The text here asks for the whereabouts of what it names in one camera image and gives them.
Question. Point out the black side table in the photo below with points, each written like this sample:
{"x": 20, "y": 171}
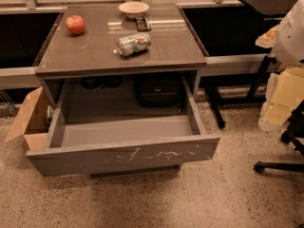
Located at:
{"x": 234, "y": 58}

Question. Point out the black box under cabinet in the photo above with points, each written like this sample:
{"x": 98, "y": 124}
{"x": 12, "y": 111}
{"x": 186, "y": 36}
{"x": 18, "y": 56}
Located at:
{"x": 159, "y": 90}

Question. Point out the grey cabinet table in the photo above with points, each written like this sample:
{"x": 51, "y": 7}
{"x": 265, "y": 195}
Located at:
{"x": 99, "y": 40}

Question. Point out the grey open top drawer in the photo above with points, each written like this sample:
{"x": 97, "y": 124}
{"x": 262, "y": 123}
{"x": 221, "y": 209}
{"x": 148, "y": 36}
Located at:
{"x": 106, "y": 131}

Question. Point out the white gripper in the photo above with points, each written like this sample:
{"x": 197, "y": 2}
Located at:
{"x": 291, "y": 40}

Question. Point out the brown cardboard box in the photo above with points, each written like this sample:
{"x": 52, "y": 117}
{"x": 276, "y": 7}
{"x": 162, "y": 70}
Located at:
{"x": 31, "y": 120}

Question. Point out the white ceramic bowl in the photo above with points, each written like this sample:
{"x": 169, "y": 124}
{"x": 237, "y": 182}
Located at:
{"x": 133, "y": 9}

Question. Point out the black remote control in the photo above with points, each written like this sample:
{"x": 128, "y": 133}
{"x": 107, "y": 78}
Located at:
{"x": 142, "y": 24}

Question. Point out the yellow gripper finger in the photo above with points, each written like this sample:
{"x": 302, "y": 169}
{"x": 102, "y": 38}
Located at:
{"x": 272, "y": 117}

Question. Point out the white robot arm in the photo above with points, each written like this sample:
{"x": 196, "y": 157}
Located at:
{"x": 289, "y": 45}

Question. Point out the red apple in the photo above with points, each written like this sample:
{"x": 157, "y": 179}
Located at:
{"x": 75, "y": 24}

